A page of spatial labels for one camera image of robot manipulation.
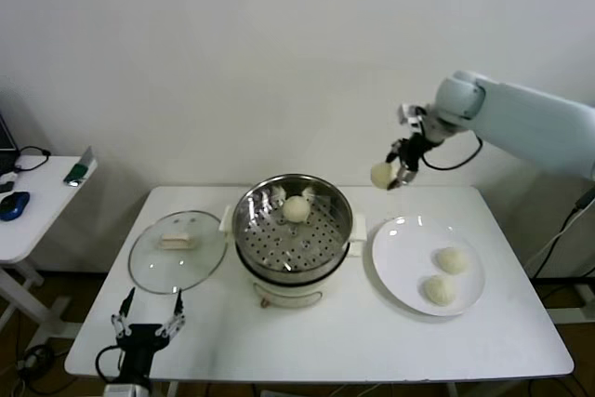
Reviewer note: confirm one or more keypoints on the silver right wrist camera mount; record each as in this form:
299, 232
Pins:
411, 115

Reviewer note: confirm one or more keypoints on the white electric cooker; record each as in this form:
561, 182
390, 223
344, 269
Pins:
288, 292

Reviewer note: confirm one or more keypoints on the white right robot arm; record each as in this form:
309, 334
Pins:
520, 123

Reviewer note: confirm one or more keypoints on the black laptop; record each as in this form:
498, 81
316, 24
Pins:
5, 162

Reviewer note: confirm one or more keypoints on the blue computer mouse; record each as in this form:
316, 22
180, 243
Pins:
14, 205

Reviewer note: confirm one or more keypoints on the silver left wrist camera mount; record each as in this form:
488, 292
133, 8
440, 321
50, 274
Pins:
122, 390

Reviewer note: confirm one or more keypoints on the white round plate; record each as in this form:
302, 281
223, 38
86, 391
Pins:
404, 257

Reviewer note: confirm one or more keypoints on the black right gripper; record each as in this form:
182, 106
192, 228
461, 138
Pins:
413, 153

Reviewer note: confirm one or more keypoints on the perforated steel steamer basket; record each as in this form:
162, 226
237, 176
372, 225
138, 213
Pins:
293, 248

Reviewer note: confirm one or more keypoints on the white table leg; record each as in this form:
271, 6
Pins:
173, 390
453, 390

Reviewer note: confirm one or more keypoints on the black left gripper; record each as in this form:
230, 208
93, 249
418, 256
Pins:
141, 346

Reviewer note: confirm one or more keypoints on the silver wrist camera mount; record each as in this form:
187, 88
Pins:
411, 115
122, 390

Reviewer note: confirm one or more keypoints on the small white desk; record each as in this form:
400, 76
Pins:
46, 211

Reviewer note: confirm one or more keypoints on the green grey handheld device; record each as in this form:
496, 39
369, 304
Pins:
76, 174

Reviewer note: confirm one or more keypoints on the white steamed baozi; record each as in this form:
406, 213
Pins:
382, 175
451, 260
439, 290
296, 209

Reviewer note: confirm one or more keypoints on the round glass pot lid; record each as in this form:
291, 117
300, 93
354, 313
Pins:
179, 267

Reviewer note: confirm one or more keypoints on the white metal floor bar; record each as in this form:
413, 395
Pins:
586, 297

